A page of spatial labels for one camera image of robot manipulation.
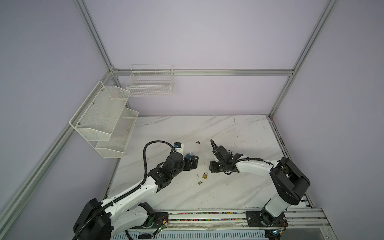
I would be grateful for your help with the blue padlock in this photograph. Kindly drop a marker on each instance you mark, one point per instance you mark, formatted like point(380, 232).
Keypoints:
point(188, 156)

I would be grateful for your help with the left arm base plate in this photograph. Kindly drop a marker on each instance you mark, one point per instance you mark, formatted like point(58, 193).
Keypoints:
point(155, 220)

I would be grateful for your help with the upper white mesh shelf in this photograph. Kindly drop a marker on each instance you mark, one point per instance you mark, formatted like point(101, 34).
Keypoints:
point(96, 119)

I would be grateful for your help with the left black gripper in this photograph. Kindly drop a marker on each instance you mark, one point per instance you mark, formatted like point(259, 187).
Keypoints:
point(193, 162)

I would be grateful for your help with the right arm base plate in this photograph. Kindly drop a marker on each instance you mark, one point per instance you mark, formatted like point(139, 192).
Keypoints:
point(264, 219)

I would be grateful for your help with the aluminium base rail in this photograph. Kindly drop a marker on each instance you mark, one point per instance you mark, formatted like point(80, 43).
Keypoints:
point(211, 220)

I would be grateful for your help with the lower white mesh shelf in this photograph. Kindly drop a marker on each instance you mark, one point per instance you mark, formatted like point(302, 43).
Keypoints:
point(115, 148)

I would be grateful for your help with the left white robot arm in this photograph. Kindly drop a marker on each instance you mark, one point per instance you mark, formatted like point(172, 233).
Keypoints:
point(97, 219)

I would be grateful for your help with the white wire basket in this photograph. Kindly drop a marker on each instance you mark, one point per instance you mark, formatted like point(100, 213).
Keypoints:
point(151, 80)

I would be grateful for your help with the white mesh shelf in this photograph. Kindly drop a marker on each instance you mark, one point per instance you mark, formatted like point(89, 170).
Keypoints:
point(115, 148)
point(96, 119)

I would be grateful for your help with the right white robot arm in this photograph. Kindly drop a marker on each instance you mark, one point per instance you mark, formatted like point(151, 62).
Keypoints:
point(290, 182)

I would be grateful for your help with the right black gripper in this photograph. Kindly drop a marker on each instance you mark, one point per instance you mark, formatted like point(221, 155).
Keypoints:
point(212, 167)

